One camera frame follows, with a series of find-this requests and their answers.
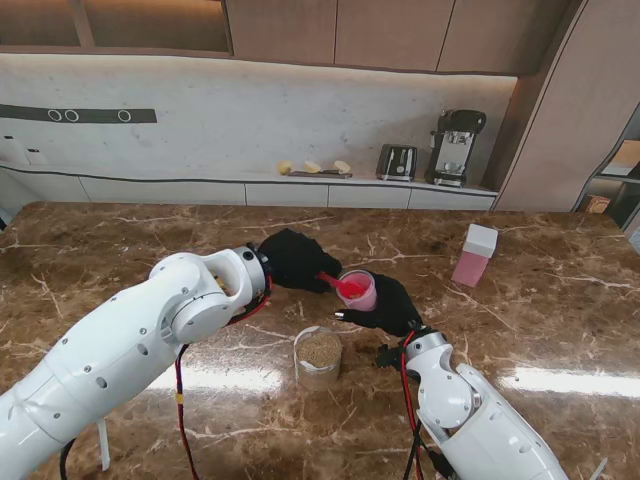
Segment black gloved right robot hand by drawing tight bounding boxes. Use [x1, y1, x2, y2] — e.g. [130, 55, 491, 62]
[333, 273, 424, 339]

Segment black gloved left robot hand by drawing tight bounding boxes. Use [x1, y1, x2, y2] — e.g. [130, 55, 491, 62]
[257, 228, 344, 295]

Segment pink measuring cup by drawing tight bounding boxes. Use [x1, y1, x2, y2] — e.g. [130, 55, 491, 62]
[335, 269, 377, 313]

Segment red plastic spoon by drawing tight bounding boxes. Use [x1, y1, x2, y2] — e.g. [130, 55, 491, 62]
[315, 272, 365, 297]

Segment clear grain jar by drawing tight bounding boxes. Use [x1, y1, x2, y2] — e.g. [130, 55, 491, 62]
[292, 325, 344, 392]

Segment pink container with white lid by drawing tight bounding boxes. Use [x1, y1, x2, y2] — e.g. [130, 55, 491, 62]
[451, 223, 500, 289]

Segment white counter with drawers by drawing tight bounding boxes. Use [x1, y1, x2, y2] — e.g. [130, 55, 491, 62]
[0, 163, 499, 211]

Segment dark cutting board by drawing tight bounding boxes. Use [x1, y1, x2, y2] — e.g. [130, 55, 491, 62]
[288, 169, 353, 180]

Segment black and silver toaster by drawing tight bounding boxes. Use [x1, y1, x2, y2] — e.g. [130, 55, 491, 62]
[375, 143, 419, 182]

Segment black espresso machine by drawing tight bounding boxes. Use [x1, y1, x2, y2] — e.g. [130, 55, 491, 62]
[423, 108, 488, 189]

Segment small wooden box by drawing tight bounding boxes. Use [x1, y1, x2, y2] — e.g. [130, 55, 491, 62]
[582, 194, 612, 215]

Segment tall brown cabinet panel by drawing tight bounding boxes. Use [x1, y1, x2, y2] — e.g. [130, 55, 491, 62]
[492, 0, 640, 214]

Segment dark open shelf unit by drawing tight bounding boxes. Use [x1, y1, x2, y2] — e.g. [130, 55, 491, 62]
[574, 102, 640, 232]

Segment tan book on shelf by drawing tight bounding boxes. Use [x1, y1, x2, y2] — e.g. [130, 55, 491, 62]
[607, 139, 640, 177]

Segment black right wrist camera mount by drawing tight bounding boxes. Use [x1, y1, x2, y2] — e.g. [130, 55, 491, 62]
[377, 343, 405, 370]

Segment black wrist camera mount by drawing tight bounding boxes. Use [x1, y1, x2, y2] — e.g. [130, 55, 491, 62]
[377, 343, 405, 370]
[239, 294, 272, 317]

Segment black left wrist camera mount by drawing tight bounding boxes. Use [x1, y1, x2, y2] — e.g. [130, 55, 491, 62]
[239, 294, 272, 317]

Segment red and black right arm cables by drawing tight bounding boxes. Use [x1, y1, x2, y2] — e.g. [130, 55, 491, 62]
[398, 332, 454, 480]

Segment red and black arm cables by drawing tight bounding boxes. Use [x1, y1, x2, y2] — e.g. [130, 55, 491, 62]
[398, 332, 454, 480]
[59, 277, 274, 480]

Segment red and black left arm cables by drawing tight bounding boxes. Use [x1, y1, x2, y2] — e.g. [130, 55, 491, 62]
[59, 277, 274, 480]

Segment brown wall cabinets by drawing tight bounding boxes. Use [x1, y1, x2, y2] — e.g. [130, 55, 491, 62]
[0, 0, 571, 77]

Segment black wall power strip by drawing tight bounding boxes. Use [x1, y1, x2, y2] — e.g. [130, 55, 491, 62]
[0, 103, 158, 125]

